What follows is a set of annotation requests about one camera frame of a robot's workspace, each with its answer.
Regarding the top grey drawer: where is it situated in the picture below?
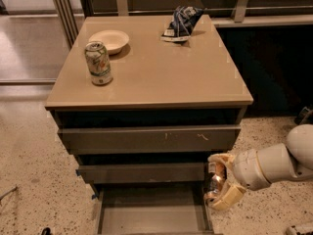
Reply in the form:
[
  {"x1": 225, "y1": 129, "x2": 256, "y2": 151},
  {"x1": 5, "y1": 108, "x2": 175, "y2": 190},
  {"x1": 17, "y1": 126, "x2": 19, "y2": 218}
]
[{"x1": 58, "y1": 124, "x2": 241, "y2": 155}]

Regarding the middle grey drawer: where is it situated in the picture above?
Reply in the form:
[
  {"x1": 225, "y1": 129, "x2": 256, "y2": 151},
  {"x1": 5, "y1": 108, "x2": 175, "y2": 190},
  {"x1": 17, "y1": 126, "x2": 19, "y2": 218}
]
[{"x1": 77, "y1": 163, "x2": 208, "y2": 184}]

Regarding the green white soda can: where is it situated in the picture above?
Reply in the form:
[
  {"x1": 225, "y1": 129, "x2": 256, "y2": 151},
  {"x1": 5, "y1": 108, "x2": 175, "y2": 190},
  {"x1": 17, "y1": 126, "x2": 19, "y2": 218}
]
[{"x1": 84, "y1": 41, "x2": 112, "y2": 85}]

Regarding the bottom grey drawer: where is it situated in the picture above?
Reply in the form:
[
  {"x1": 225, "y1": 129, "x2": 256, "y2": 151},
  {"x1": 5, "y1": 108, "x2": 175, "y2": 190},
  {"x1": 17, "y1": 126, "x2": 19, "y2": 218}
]
[{"x1": 95, "y1": 183, "x2": 214, "y2": 235}]

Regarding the grey drawer cabinet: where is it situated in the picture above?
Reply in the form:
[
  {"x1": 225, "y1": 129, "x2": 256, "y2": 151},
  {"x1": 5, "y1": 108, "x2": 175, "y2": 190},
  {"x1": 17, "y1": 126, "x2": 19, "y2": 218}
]
[{"x1": 44, "y1": 14, "x2": 254, "y2": 235}]

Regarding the grey drawer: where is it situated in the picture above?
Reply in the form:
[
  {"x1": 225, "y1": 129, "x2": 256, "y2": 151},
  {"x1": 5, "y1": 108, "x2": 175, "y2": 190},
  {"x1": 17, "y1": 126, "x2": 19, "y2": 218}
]
[
  {"x1": 95, "y1": 183, "x2": 214, "y2": 235},
  {"x1": 77, "y1": 163, "x2": 208, "y2": 184},
  {"x1": 58, "y1": 124, "x2": 241, "y2": 155}
]

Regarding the grey floor cable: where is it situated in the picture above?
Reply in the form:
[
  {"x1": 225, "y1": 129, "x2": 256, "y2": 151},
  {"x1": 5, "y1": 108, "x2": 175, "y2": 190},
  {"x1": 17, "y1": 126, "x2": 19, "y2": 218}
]
[{"x1": 0, "y1": 185, "x2": 19, "y2": 202}]

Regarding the white bowl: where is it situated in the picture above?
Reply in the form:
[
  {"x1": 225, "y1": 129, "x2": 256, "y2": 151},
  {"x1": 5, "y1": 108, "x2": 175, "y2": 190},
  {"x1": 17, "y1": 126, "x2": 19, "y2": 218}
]
[{"x1": 89, "y1": 30, "x2": 129, "y2": 55}]

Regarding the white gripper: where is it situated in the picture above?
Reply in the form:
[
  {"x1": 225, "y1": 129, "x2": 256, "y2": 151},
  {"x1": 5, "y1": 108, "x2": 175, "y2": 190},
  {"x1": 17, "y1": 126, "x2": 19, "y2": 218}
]
[{"x1": 203, "y1": 149, "x2": 271, "y2": 211}]

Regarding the orange soda can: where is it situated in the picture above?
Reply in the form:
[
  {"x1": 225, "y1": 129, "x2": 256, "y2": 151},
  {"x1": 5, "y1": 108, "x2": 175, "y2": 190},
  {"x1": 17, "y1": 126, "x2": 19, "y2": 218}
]
[{"x1": 203, "y1": 162, "x2": 226, "y2": 203}]

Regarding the wooden metal bench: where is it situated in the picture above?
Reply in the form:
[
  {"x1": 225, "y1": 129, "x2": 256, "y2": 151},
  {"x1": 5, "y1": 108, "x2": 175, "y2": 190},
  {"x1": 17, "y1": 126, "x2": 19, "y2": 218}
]
[{"x1": 81, "y1": 0, "x2": 313, "y2": 27}]

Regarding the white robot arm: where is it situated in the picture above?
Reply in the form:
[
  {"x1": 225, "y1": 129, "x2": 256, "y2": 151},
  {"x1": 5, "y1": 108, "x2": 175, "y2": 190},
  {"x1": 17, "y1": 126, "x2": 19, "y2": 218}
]
[{"x1": 203, "y1": 124, "x2": 313, "y2": 211}]

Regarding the blue chip bag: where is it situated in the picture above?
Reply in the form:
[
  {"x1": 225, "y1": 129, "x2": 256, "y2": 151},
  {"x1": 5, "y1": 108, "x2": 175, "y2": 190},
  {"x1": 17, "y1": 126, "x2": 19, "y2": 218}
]
[{"x1": 160, "y1": 6, "x2": 203, "y2": 43}]

